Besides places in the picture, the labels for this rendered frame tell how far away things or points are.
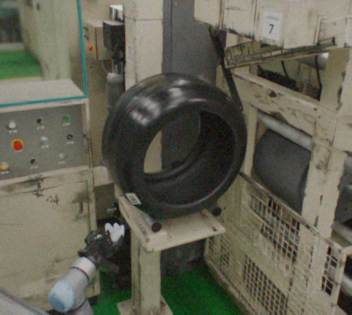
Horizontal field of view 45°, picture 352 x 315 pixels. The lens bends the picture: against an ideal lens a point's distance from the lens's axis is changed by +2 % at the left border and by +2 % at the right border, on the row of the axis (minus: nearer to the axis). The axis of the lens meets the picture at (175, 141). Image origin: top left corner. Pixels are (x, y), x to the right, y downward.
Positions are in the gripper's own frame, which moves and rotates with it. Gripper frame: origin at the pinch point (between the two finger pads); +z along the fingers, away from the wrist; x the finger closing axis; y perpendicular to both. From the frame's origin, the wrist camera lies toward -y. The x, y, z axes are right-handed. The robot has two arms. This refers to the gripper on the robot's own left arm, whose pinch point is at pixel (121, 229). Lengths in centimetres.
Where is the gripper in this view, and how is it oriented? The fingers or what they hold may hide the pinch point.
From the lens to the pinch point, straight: 156.5
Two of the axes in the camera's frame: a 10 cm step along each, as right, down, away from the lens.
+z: 4.0, -4.8, 7.8
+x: -8.5, 1.3, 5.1
